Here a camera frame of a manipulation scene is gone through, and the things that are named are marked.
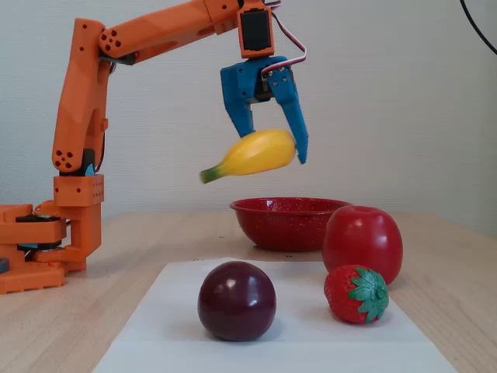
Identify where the white paper sheet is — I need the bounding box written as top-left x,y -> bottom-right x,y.
92,256 -> 459,373

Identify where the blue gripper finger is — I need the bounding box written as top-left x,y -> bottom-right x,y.
224,102 -> 256,138
267,66 -> 310,166

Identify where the yellow toy banana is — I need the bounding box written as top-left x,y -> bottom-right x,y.
200,128 -> 298,184

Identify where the red toy strawberry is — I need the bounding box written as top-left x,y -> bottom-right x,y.
324,264 -> 390,325

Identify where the dark purple toy plum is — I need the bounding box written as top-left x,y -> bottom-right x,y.
197,260 -> 277,342

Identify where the red speckled bowl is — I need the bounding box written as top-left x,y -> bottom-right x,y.
228,197 -> 354,253

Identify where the orange robot base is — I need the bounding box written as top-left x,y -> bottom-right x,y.
0,204 -> 69,295

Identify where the blue gripper body with servo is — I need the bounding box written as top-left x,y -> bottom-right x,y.
220,56 -> 292,106

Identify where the red toy apple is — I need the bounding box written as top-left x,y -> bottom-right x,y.
321,205 -> 404,287

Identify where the white red black servo cable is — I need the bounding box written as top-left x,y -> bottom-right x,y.
260,0 -> 308,75

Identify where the thin black cable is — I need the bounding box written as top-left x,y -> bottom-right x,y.
460,0 -> 497,56

